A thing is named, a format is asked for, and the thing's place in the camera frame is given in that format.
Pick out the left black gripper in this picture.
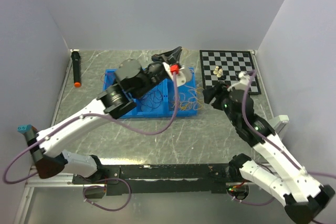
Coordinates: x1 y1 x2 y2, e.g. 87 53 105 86
134 46 182 99

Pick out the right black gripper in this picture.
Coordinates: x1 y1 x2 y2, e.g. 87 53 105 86
202 80 239 126

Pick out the yellow wire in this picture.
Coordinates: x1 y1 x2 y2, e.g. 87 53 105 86
170 48 204 112

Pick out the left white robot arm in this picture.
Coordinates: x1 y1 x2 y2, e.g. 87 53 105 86
31 47 186 183

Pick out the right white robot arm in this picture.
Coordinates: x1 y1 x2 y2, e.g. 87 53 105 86
203 83 335 223

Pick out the cream chess piece right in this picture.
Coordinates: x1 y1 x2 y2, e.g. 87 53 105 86
216 69 223 78

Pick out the cream chess piece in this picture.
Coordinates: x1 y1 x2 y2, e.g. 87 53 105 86
216 69 223 78
213 66 219 75

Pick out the cream chess piece left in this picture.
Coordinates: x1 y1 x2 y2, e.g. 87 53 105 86
213 66 219 75

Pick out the black and white chessboard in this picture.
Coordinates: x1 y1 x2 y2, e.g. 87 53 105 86
199 50 255 89

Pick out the blue three-compartment bin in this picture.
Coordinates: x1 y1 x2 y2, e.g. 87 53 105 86
103 67 198 119

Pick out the black marker orange cap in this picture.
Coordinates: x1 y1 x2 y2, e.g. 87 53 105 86
71 51 81 88

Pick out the blue and brown toy block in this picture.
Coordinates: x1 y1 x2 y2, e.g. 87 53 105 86
17 124 35 138

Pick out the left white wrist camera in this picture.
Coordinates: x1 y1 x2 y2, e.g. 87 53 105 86
163 62 192 87

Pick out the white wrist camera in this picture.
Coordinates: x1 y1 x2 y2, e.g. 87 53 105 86
227 71 250 92
163 62 192 87

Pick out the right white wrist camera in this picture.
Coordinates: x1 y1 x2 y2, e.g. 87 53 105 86
227 71 250 92

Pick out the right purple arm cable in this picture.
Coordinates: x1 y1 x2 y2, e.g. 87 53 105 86
227 69 336 224

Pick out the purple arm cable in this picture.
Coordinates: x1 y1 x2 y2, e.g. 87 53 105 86
2 72 180 211
227 69 336 224

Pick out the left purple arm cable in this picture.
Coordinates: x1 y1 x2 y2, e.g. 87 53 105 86
2 72 180 211

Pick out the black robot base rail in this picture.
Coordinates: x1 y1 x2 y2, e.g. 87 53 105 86
72 163 248 196

